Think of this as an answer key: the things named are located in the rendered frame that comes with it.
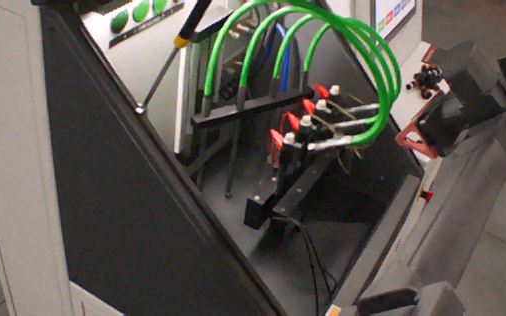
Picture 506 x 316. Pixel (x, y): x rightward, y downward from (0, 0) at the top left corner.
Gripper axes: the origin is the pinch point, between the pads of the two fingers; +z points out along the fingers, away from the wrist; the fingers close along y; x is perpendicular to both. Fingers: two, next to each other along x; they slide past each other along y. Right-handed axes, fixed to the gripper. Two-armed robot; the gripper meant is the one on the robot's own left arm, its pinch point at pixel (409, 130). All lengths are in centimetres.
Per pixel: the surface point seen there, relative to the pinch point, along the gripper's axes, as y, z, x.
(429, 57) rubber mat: -90, 66, 18
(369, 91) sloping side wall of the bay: -34, 40, 3
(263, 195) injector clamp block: 2.6, 46.4, 5.0
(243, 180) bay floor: -8, 71, 6
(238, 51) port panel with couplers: -24, 61, -22
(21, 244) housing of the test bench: 45, 77, -18
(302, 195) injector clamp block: -3.6, 43.4, 10.3
